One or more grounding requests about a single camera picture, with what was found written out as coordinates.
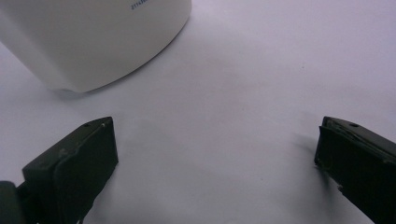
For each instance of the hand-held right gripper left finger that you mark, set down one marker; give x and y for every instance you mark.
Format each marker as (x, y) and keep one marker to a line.
(71, 174)

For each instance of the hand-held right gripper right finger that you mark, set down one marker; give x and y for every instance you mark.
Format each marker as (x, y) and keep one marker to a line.
(361, 168)

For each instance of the white bottle with blue cap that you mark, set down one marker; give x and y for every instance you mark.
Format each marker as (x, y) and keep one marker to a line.
(93, 40)

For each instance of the light blue table mat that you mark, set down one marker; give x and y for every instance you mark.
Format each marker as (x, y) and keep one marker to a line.
(218, 93)

